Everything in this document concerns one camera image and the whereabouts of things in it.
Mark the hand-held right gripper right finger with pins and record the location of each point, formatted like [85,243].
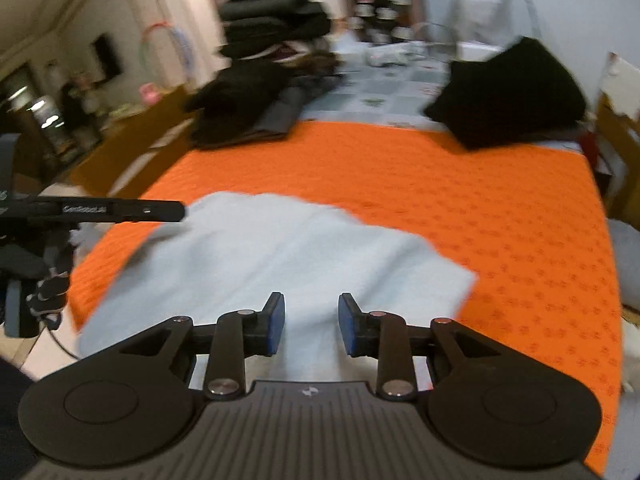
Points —
[347,325]

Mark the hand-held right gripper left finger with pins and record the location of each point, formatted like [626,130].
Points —
[276,322]

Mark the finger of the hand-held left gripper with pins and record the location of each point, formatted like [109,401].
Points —
[160,210]

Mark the cream fleece pants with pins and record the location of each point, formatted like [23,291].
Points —
[280,270]

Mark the stack of folded dark clothes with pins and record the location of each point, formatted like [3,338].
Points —
[275,15]

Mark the person's left hand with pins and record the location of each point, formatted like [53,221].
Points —
[50,280]

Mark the wooden chair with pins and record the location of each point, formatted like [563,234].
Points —
[135,145]

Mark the pink toy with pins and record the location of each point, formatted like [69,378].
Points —
[149,94]

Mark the large black folded garment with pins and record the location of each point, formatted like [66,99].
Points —
[235,100]

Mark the dark grey folded pants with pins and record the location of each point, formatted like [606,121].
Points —
[280,115]

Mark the blue hoop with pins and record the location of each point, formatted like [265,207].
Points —
[162,45]

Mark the orange patterned mat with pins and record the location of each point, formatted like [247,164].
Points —
[475,210]

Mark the checked leaf-print tablecloth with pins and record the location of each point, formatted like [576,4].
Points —
[390,90]

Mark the white power strip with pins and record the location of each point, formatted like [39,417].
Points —
[390,55]

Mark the pink water dispenser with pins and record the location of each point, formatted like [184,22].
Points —
[382,0]

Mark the white plastic bag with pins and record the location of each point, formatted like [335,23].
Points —
[485,15]

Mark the cream cloth piece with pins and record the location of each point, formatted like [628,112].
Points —
[622,90]

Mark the wall television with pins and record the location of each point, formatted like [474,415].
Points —
[106,57]

